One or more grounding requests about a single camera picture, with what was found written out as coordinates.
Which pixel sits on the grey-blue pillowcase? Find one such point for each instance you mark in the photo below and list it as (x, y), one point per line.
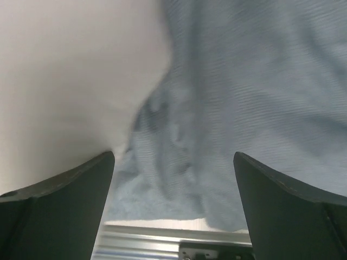
(266, 78)

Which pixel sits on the aluminium mounting rail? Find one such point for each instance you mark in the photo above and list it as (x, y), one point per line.
(135, 242)

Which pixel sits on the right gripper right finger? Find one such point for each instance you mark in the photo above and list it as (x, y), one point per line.
(287, 218)

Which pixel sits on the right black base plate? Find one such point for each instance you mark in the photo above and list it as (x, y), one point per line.
(204, 251)

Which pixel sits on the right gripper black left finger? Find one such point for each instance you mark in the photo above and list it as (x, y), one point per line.
(58, 218)

